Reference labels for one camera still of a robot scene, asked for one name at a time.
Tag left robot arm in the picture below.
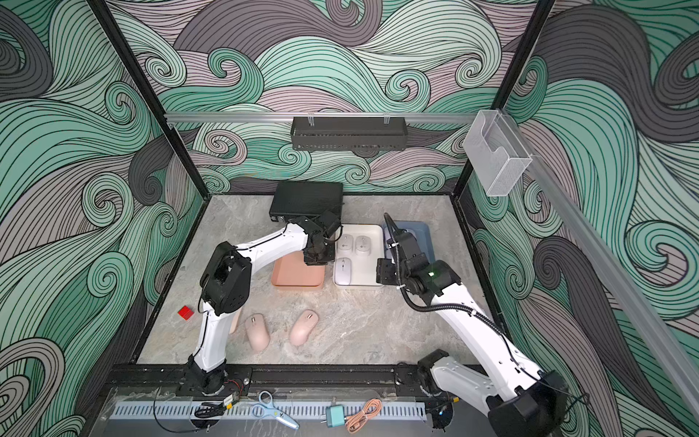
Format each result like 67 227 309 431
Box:
187 210 341 396

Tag white storage tray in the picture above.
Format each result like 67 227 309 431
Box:
333 224 385 291

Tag teal plug adapter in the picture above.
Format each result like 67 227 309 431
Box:
325 404 346 428

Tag white mouse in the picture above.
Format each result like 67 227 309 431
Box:
354 236 372 256
337 234 354 253
333 258 352 286

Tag blue scissors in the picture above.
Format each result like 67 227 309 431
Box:
250 391 300 431

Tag clear wall holder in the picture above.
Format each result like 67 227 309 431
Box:
462 109 532 198

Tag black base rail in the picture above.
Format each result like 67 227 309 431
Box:
106 362 437 396

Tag blue storage tray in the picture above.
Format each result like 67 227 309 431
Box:
382 220 436 262

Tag orange coiled cable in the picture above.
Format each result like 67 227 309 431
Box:
345 398 383 434

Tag black wall shelf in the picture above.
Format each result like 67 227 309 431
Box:
291 116 409 151

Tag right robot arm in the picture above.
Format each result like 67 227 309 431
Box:
376 214 573 436

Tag perforated cable duct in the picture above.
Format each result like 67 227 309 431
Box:
107 401 428 422

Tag pink storage tray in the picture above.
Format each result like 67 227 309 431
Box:
271 251 325 291

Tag black case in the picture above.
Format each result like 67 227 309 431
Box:
269 181 343 222

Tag red block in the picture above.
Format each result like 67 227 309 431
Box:
178 306 195 320

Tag black cable bundle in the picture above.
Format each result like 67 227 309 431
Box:
193 399 233 421

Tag pink mouse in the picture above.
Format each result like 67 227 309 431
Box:
245 313 270 353
229 309 241 334
289 310 320 347

